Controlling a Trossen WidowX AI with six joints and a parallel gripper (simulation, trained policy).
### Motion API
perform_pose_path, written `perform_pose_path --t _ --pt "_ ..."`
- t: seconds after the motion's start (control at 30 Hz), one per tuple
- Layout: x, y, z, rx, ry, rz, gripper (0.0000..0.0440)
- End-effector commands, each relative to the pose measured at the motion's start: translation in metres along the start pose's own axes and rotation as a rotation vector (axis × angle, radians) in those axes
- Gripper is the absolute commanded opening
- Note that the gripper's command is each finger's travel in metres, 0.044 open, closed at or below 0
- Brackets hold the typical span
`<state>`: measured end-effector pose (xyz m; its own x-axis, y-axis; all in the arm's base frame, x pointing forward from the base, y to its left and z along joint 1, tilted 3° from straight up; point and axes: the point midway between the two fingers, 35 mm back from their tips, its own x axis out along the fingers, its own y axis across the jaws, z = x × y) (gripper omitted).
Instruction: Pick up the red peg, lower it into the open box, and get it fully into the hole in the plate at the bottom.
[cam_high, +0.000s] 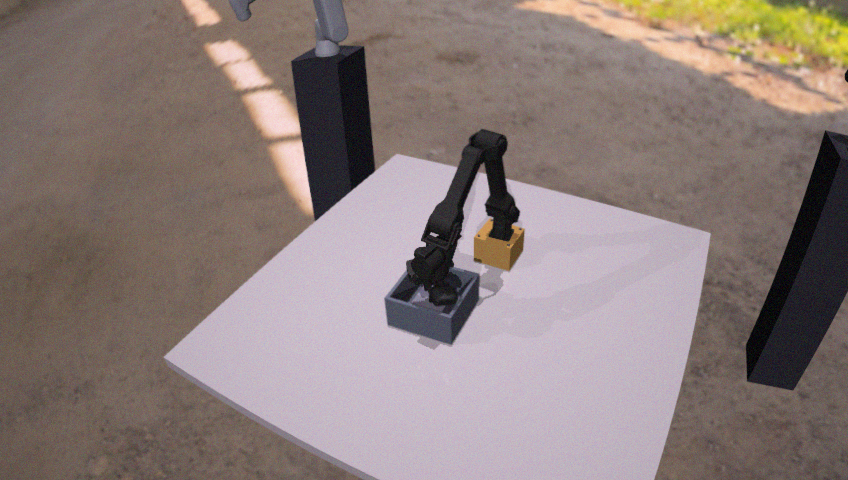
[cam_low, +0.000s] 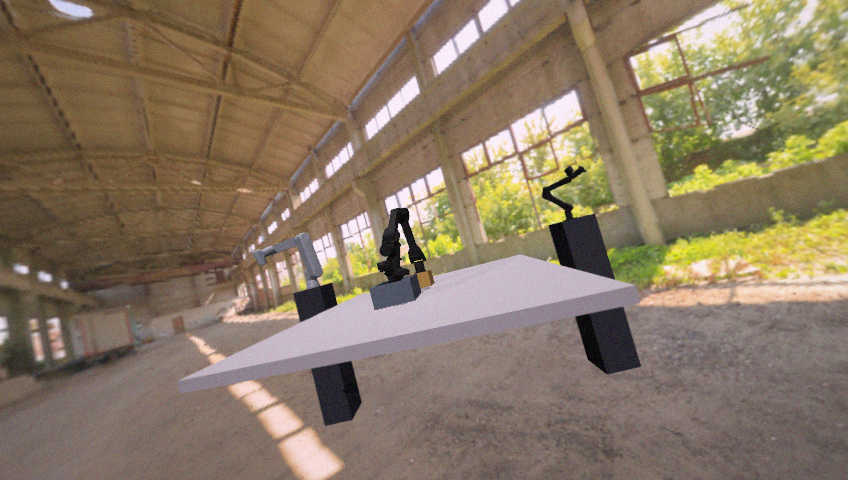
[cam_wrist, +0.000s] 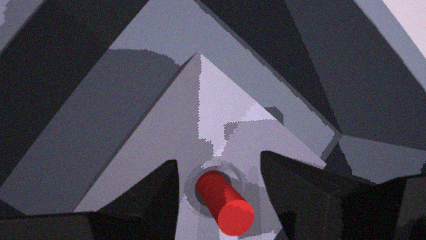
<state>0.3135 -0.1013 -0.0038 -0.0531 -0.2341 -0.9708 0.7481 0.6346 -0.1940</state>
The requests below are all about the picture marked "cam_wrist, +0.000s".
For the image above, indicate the red peg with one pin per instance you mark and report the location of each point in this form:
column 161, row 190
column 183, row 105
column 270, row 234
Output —
column 229, row 208

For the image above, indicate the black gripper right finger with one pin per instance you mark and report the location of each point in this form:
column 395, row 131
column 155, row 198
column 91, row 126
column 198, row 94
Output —
column 313, row 204

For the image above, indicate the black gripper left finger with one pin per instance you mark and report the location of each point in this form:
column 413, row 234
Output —
column 147, row 211

